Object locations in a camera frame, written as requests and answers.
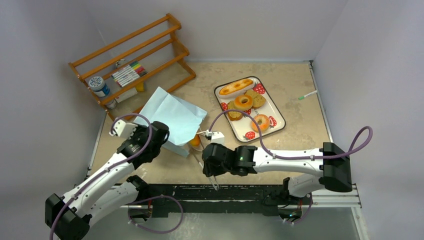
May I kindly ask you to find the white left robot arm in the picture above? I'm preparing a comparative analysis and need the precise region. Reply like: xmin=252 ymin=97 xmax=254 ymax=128
xmin=44 ymin=120 xmax=170 ymax=240

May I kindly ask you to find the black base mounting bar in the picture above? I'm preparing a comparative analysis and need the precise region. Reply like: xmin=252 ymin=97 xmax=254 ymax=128
xmin=126 ymin=175 xmax=312 ymax=220

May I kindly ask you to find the small white box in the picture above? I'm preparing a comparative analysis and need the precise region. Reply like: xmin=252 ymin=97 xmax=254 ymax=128
xmin=115 ymin=87 xmax=138 ymax=103

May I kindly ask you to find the aluminium rail frame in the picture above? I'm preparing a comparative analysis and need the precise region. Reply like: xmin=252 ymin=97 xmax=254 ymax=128
xmin=59 ymin=183 xmax=370 ymax=240

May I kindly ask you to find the pack of coloured markers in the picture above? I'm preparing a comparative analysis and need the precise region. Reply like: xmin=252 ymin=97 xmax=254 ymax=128
xmin=111 ymin=60 xmax=147 ymax=88

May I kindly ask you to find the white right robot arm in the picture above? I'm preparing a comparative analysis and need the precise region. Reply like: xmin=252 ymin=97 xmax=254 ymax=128
xmin=201 ymin=142 xmax=353 ymax=204

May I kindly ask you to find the orange fake pastry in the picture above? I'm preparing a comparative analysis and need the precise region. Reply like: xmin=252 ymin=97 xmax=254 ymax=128
xmin=188 ymin=134 xmax=201 ymax=148

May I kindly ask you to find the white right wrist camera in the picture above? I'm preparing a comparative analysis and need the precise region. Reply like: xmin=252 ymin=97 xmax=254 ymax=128
xmin=204 ymin=130 xmax=225 ymax=145

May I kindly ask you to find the orange wooden shelf rack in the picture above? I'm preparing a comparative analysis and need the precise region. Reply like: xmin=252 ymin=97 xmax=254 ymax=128
xmin=68 ymin=13 xmax=197 ymax=120

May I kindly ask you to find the yellow sponge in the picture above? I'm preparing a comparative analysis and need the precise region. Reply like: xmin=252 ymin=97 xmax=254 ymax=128
xmin=135 ymin=82 xmax=145 ymax=92

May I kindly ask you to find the green capped marker pen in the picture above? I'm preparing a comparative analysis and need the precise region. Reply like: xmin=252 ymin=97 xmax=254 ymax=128
xmin=298 ymin=90 xmax=318 ymax=100

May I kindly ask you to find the round brown bread slice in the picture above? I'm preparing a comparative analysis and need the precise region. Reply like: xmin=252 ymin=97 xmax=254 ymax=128
xmin=244 ymin=89 xmax=267 ymax=109

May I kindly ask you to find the light blue paper bag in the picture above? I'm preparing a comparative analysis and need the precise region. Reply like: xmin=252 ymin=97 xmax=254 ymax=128
xmin=139 ymin=87 xmax=207 ymax=158

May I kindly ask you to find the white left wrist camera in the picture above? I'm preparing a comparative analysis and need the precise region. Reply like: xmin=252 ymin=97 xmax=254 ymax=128
xmin=109 ymin=119 xmax=138 ymax=139

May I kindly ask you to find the small clear bottle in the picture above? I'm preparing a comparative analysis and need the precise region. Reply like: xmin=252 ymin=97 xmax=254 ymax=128
xmin=105 ymin=99 xmax=117 ymax=109

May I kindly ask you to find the orange fake donut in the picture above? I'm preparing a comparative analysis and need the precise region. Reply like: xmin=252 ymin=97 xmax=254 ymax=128
xmin=233 ymin=94 xmax=254 ymax=111
xmin=250 ymin=114 xmax=270 ymax=133

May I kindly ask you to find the white strawberry tray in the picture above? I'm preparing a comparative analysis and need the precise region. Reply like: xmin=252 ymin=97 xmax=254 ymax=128
xmin=214 ymin=76 xmax=286 ymax=143

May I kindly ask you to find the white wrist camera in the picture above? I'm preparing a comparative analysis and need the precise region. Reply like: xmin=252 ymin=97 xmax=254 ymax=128
xmin=204 ymin=130 xmax=225 ymax=145
xmin=109 ymin=119 xmax=138 ymax=139

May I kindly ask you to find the long fake bread loaf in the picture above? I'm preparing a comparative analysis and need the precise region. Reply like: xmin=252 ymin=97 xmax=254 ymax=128
xmin=217 ymin=78 xmax=255 ymax=99

